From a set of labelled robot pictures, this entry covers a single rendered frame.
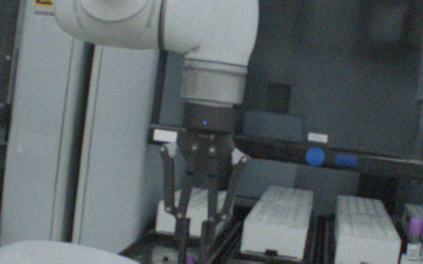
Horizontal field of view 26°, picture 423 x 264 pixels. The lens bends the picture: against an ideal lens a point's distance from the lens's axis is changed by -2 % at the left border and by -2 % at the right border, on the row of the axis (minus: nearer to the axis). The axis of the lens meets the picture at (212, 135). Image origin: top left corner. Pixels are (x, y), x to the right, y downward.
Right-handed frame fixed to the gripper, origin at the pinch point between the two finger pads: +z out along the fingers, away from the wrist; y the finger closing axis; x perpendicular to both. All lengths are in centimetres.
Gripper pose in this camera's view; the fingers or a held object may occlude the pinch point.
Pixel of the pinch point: (193, 243)
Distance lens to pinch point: 135.4
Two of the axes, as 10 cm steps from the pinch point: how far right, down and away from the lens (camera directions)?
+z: -1.2, 9.9, 0.5
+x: -1.3, 0.4, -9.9
